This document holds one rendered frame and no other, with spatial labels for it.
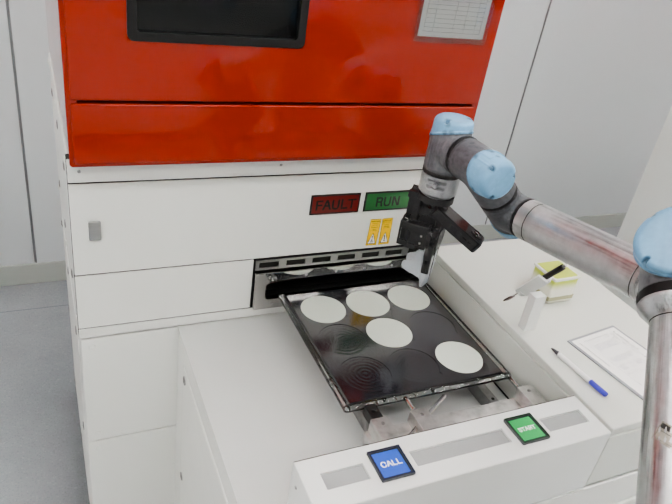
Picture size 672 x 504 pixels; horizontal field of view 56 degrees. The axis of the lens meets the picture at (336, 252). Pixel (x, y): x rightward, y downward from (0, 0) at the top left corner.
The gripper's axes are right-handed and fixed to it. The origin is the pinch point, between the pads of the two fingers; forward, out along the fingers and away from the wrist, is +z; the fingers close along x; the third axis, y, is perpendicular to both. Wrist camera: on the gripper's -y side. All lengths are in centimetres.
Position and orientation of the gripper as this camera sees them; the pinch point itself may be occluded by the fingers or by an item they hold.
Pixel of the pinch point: (425, 281)
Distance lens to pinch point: 134.4
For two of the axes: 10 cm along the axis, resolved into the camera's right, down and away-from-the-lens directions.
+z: -1.4, 8.6, 5.0
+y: -9.2, -3.0, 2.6
